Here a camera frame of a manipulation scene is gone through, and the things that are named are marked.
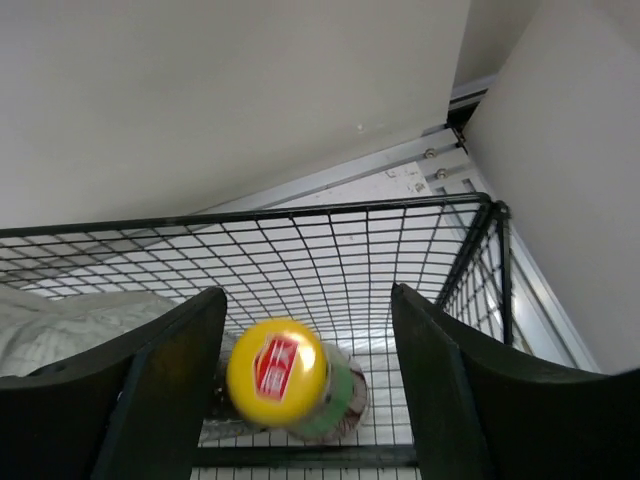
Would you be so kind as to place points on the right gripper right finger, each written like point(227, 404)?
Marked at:
point(480, 409)

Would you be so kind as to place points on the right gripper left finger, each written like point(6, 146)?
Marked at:
point(131, 408)

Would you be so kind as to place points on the black wire rack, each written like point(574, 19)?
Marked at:
point(330, 267)

